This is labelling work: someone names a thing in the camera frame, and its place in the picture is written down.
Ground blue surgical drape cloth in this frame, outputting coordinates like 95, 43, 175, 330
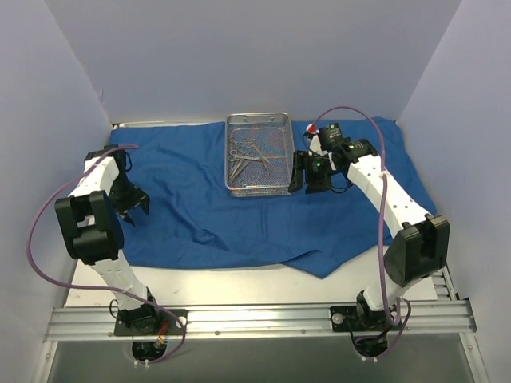
108, 116, 438, 280

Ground wire mesh instrument tray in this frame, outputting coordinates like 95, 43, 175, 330
224, 113, 295, 197

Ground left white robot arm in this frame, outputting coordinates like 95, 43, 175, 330
54, 144, 161, 334

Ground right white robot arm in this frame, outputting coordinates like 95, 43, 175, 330
288, 123, 450, 330

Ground steel surgical scissors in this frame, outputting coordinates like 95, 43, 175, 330
228, 139, 260, 162

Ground steel forceps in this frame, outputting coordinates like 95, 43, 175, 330
229, 158, 247, 179

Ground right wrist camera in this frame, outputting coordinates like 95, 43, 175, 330
305, 123, 349, 152

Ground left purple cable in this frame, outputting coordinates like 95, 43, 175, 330
26, 144, 188, 365

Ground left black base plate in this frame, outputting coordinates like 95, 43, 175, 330
113, 307, 184, 337

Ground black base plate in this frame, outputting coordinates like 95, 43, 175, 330
113, 307, 184, 337
329, 305, 402, 333

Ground front aluminium rail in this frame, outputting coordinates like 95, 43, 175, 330
45, 300, 477, 342

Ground aluminium rail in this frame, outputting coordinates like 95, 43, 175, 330
432, 267, 460, 301
45, 300, 477, 342

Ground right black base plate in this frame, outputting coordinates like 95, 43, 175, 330
329, 305, 402, 333

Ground right aluminium rail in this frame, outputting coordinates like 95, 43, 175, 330
432, 267, 460, 301

